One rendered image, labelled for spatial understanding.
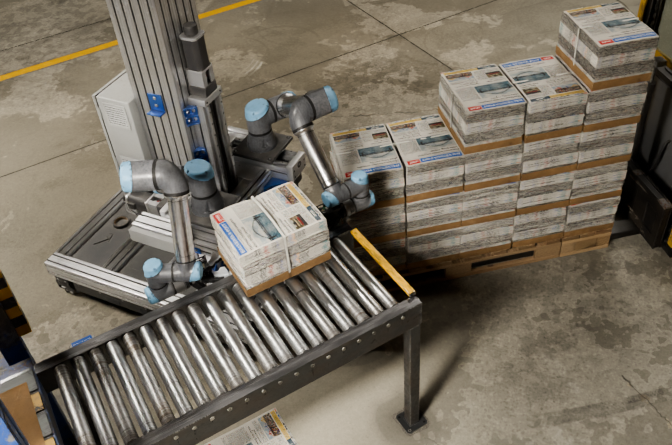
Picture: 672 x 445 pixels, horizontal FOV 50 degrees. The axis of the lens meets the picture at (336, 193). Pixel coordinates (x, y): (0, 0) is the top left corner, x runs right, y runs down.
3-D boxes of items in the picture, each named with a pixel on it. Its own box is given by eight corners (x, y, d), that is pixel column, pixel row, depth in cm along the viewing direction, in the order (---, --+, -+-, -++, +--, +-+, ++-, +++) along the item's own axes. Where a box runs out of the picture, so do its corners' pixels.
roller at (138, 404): (119, 343, 271) (115, 335, 268) (162, 438, 239) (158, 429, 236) (106, 349, 269) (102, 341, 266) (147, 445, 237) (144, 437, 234)
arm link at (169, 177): (190, 154, 270) (205, 274, 283) (161, 156, 270) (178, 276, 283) (183, 161, 259) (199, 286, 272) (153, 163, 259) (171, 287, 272)
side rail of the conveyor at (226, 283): (347, 241, 315) (346, 221, 308) (354, 248, 312) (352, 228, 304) (43, 383, 268) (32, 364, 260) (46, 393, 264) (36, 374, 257)
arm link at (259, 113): (242, 126, 347) (238, 103, 339) (266, 116, 353) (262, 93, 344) (255, 137, 339) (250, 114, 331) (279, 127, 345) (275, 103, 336)
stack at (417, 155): (338, 250, 408) (327, 131, 354) (531, 212, 421) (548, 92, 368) (353, 300, 378) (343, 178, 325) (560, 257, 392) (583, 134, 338)
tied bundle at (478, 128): (436, 112, 361) (437, 73, 346) (491, 102, 364) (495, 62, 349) (463, 156, 332) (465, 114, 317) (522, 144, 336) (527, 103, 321)
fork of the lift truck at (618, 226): (455, 258, 393) (455, 252, 390) (631, 222, 405) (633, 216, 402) (461, 270, 385) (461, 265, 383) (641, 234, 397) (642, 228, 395)
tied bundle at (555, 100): (492, 103, 364) (496, 63, 349) (546, 93, 368) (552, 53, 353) (523, 145, 335) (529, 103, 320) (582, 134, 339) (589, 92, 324)
